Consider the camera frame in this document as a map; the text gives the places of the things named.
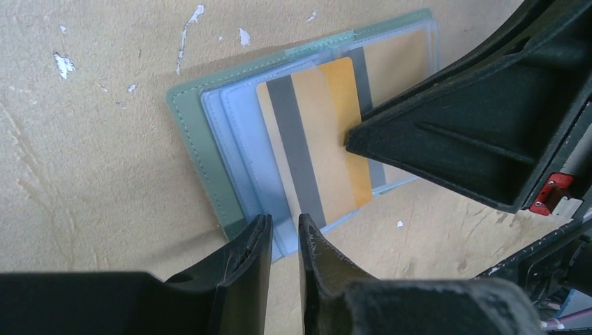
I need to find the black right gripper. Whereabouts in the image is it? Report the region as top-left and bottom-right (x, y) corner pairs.
(346, 1), (591, 218)

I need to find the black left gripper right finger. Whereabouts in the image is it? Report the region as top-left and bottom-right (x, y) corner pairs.
(298, 214), (542, 334)

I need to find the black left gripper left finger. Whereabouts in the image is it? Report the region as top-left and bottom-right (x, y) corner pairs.
(1, 215), (272, 334)

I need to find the green leather card holder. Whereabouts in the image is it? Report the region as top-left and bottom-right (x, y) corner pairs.
(166, 8), (440, 260)

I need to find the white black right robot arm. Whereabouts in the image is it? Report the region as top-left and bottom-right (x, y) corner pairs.
(346, 1), (591, 307)

